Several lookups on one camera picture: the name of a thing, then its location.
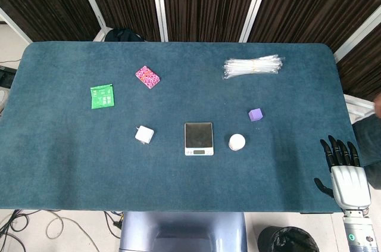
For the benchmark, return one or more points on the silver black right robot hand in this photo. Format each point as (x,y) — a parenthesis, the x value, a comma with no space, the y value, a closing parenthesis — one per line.
(349,183)

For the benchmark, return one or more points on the white round container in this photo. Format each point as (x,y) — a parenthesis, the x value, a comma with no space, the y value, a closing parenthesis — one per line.
(237,141)

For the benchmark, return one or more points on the small digital scale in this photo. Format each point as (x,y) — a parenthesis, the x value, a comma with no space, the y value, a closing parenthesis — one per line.
(199,138)

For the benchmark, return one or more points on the white metal rack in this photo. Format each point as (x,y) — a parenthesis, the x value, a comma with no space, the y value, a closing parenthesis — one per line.
(358,109)

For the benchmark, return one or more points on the black trash bin with bag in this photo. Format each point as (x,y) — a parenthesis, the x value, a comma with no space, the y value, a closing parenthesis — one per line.
(287,240)

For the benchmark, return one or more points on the purple foam cube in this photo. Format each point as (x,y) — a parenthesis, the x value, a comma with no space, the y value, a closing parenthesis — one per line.
(256,114)

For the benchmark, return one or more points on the clear plastic straw bundle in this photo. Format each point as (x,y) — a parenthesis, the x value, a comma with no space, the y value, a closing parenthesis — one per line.
(253,65)

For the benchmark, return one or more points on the blue robot torso base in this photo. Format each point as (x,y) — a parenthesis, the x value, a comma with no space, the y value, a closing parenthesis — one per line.
(183,231)

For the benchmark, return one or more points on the white charger adapter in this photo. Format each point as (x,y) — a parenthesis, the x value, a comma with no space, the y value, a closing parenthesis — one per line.
(144,135)

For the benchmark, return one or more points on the pink patterned small box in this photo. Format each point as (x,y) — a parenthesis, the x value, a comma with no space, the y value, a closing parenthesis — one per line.
(147,76)

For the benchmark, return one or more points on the blue table cloth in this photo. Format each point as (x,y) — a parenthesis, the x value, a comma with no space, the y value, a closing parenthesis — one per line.
(119,168)

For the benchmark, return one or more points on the green sachet packet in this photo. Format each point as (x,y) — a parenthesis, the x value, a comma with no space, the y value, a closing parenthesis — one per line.
(102,96)

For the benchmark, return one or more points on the black bag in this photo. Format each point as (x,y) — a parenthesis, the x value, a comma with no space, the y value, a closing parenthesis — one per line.
(122,35)

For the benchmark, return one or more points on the black device box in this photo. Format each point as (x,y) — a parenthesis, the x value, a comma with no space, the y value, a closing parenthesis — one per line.
(6,77)

